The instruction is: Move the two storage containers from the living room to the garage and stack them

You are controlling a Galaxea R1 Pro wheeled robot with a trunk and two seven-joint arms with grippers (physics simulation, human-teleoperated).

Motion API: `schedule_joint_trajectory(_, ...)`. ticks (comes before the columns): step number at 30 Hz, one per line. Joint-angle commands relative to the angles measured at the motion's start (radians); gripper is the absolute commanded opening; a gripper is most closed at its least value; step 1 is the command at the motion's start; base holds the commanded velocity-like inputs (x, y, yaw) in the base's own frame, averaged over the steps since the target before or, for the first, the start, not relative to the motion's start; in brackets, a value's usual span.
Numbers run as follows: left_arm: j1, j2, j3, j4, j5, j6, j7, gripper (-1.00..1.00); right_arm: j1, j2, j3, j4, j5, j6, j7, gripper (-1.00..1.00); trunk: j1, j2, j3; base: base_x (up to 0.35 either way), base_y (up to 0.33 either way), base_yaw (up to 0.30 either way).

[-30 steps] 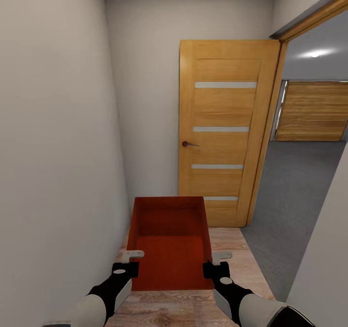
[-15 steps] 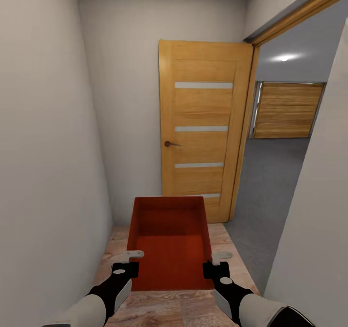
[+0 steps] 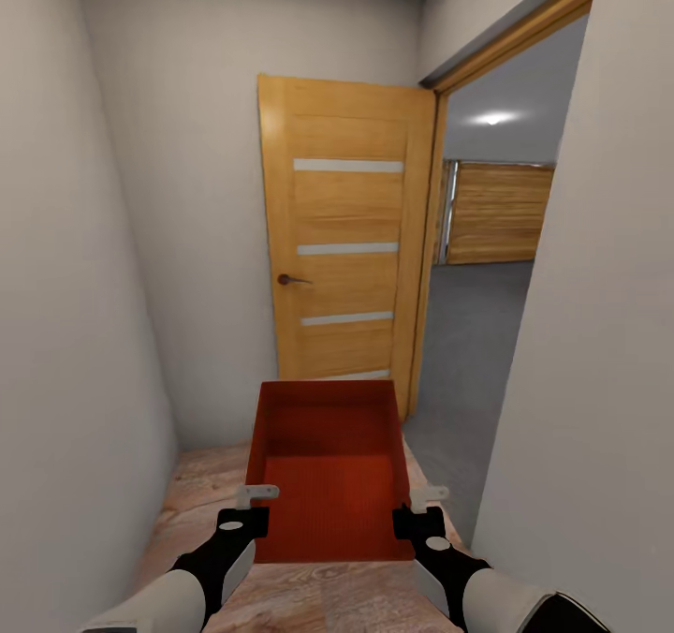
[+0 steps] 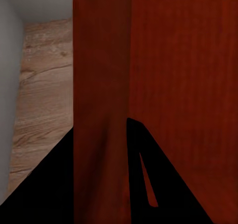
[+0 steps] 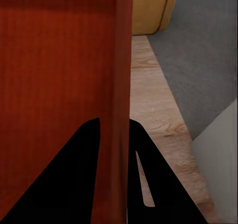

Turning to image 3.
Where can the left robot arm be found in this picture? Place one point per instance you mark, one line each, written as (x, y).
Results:
(201, 582)

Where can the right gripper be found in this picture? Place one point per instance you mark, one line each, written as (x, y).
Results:
(405, 521)

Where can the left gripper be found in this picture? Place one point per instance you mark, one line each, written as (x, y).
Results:
(257, 517)

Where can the storage box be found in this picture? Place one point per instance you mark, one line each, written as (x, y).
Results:
(335, 451)

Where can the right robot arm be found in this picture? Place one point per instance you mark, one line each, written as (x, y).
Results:
(475, 596)

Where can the garage door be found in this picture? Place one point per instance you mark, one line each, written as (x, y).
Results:
(498, 212)

